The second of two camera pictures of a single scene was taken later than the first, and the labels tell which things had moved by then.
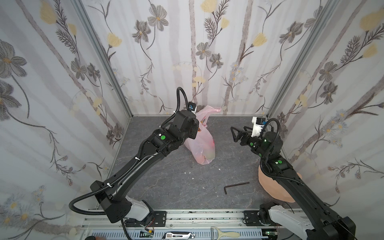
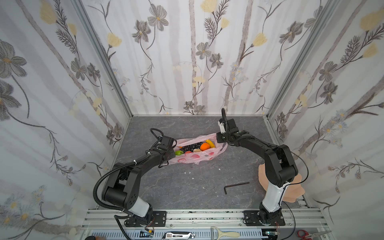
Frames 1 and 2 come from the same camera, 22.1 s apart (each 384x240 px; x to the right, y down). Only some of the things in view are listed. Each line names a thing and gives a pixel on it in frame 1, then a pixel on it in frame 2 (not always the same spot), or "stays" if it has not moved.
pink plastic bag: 202,147 → 197,157
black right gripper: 243,138 → 223,137
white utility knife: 178,235 stays
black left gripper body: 193,125 → 167,148
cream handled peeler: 228,234 stays
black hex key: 233,185 stays
